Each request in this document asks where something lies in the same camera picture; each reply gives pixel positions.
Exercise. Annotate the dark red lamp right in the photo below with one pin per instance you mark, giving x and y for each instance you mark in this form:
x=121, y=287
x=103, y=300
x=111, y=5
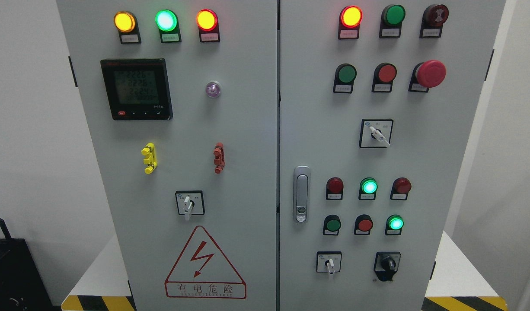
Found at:
x=400, y=189

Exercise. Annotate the green indicator lamp top left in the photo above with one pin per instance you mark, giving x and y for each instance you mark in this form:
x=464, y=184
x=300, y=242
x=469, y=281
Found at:
x=168, y=26

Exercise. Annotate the white rotary selector lower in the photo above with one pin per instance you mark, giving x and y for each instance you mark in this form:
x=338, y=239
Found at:
x=329, y=262

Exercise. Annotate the white platform with hazard stripes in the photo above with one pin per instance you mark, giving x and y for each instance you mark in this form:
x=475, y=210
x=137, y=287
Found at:
x=455, y=285

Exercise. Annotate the red lit indicator lamp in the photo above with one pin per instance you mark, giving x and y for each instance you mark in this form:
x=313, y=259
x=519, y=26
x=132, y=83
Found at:
x=349, y=23

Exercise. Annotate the red emergency stop button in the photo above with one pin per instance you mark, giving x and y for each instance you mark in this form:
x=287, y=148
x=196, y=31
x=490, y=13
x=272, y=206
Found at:
x=427, y=75

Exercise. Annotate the lit green lamp middle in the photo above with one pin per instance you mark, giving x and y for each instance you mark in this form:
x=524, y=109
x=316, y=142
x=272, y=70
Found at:
x=368, y=189

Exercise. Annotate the grey cabinet right door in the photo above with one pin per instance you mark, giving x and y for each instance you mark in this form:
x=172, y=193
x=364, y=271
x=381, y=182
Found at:
x=321, y=130

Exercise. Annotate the white rotary selector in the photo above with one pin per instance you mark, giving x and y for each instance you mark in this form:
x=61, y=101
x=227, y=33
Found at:
x=329, y=262
x=376, y=133

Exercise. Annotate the red high voltage warning sticker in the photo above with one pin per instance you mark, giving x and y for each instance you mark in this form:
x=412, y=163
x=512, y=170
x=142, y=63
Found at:
x=202, y=270

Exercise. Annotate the silver door handle lock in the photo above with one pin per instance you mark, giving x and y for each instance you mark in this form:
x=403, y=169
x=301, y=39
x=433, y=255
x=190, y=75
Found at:
x=301, y=193

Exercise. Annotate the red terminal clip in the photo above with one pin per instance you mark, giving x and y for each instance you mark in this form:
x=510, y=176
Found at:
x=219, y=160

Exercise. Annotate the black knob selector switch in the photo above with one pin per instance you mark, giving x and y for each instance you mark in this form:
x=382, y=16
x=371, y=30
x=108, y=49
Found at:
x=386, y=265

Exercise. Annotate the red push button lower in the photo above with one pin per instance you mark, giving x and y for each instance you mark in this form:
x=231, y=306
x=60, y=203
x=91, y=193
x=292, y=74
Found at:
x=363, y=225

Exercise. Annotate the clear white indicator lamp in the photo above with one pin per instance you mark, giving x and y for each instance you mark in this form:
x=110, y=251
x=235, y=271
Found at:
x=213, y=89

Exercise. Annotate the white rotary selector upper right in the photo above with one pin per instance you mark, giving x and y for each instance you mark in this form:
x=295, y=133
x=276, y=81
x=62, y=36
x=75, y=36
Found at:
x=376, y=133

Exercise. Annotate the black box with antenna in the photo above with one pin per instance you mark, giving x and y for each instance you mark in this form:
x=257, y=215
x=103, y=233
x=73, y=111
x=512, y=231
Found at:
x=21, y=287

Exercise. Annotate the black digital power meter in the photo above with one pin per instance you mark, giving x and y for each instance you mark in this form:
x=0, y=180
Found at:
x=137, y=89

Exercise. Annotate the green push button second row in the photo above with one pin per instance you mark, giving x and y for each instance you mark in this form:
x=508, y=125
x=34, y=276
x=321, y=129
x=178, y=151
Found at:
x=345, y=75

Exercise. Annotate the yellow terminal clip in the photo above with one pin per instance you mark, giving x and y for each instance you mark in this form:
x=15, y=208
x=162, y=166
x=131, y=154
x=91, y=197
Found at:
x=149, y=158

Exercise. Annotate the dark red buzzer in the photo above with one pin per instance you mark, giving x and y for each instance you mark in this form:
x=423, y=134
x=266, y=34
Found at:
x=433, y=20

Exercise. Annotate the green push button top right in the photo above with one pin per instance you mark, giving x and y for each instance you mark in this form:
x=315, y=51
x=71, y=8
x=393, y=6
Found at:
x=391, y=21

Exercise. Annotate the dark red lamp left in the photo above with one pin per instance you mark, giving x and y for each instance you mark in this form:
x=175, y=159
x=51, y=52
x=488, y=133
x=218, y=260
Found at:
x=334, y=189

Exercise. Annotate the dark red lamp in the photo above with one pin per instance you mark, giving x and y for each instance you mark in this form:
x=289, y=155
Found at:
x=400, y=189
x=334, y=189

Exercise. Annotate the lit green button lower right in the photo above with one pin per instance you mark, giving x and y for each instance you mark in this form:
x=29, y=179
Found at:
x=394, y=225

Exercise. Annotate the red-orange indicator lamp left door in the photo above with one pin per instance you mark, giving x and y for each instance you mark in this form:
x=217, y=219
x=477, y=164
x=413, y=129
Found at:
x=208, y=28

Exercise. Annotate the yellow indicator lamp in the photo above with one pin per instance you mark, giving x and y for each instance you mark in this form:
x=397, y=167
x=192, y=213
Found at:
x=127, y=26

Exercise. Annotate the white rotary light switch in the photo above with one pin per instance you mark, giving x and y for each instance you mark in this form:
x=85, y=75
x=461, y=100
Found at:
x=190, y=203

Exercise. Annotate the grey cabinet door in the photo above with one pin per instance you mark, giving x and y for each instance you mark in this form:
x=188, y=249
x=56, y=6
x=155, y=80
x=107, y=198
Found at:
x=240, y=202
x=321, y=130

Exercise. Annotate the red push button second row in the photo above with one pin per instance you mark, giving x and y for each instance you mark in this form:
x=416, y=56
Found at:
x=383, y=78

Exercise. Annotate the grey cabinet left door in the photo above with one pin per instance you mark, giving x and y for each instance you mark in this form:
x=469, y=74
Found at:
x=240, y=202

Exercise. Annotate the green push button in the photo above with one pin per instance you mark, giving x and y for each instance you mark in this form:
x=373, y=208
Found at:
x=391, y=21
x=332, y=225

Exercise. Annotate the green push button lower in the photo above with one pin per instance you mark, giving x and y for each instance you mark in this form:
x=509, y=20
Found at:
x=332, y=225

